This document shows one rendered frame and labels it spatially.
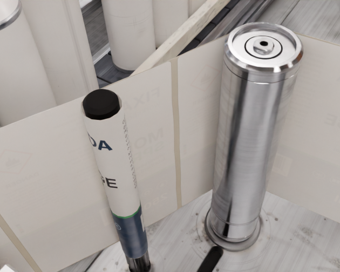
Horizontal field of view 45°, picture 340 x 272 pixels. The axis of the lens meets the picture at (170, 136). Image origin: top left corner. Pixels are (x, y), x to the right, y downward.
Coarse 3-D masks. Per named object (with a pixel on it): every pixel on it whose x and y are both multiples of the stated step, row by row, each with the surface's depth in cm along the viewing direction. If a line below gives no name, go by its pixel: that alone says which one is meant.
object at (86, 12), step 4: (80, 0) 42; (84, 0) 42; (88, 0) 42; (92, 0) 42; (96, 0) 42; (100, 0) 43; (80, 4) 41; (84, 4) 41; (88, 4) 41; (92, 4) 42; (96, 4) 42; (100, 4) 43; (80, 8) 41; (84, 8) 41; (88, 8) 42; (92, 8) 42; (96, 8) 43; (84, 12) 41; (88, 12) 42; (92, 12) 42; (84, 16) 42; (88, 16) 42
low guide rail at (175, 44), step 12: (216, 0) 49; (228, 0) 52; (204, 12) 47; (216, 12) 50; (192, 24) 46; (204, 24) 48; (180, 36) 45; (192, 36) 47; (168, 48) 44; (180, 48) 46; (156, 60) 42
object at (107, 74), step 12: (240, 0) 57; (228, 12) 55; (216, 24) 52; (204, 36) 50; (192, 48) 49; (108, 60) 48; (96, 72) 47; (108, 72) 47; (120, 72) 47; (108, 84) 46
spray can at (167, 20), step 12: (156, 0) 43; (168, 0) 43; (180, 0) 44; (156, 12) 45; (168, 12) 44; (180, 12) 45; (156, 24) 46; (168, 24) 46; (180, 24) 46; (156, 36) 47; (168, 36) 47; (156, 48) 48
